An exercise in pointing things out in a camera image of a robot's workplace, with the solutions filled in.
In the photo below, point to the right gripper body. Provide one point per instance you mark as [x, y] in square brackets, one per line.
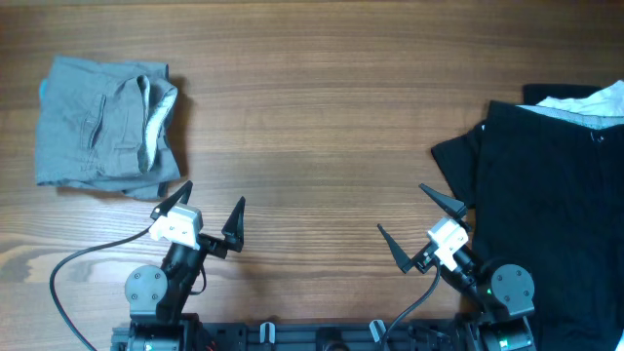
[423, 259]

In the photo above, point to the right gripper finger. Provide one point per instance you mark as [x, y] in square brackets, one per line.
[452, 207]
[402, 260]

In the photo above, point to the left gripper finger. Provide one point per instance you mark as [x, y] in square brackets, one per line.
[182, 196]
[233, 229]

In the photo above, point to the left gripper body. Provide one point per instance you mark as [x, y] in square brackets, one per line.
[216, 247]

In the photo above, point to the black shorts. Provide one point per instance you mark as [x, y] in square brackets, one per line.
[550, 194]

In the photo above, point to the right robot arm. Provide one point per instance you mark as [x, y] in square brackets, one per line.
[501, 292]

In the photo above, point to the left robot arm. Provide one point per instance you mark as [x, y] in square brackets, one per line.
[157, 294]

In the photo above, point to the black garment underneath pile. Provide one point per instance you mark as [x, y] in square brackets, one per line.
[457, 158]

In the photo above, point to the folded grey shorts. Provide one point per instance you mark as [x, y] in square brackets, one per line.
[103, 126]

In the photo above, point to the light blue folded garment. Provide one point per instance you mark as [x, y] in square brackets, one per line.
[42, 89]

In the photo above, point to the white t-shirt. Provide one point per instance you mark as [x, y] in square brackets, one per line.
[589, 106]

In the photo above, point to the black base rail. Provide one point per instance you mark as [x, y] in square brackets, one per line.
[416, 335]

